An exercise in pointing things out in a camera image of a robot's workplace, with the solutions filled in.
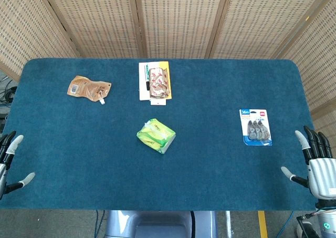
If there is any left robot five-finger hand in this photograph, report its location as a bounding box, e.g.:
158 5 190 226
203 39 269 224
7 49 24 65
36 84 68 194
0 130 36 200

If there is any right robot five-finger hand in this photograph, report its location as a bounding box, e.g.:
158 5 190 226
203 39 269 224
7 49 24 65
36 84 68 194
280 126 336 200

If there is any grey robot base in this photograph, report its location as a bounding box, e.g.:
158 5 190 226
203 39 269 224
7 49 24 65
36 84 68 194
104 210 218 238

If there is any green tissue pack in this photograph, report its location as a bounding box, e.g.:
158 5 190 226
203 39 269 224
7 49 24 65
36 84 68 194
136 118 176 155

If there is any correction tape blister pack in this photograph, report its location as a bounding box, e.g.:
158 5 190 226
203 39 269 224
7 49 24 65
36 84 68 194
239 108 273 147

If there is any brown spout pouch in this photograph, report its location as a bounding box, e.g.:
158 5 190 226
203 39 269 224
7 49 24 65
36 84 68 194
67 75 112 105

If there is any blue carpet table cover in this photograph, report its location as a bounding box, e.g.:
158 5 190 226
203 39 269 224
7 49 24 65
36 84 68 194
0 58 317 211

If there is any woven folding screen panel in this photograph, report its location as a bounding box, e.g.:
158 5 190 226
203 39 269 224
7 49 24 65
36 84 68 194
34 0 145 59
133 0 232 59
207 0 336 59
0 0 79 81
272 0 336 144

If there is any white notepad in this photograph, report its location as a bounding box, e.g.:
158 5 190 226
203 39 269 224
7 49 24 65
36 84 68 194
138 61 158 101

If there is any black and green marker pen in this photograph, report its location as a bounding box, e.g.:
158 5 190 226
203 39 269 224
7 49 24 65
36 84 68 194
144 64 151 91

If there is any white card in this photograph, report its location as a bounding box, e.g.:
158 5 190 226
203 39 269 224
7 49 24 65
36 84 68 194
150 97 167 107

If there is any brown snack bag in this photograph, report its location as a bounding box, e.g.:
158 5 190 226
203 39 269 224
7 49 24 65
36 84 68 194
148 67 171 99

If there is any black cable bundle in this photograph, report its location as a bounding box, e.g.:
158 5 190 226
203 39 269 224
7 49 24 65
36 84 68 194
0 75 18 123

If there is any blue cable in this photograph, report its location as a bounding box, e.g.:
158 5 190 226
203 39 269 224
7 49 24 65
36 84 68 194
282 210 296 238
94 210 106 238

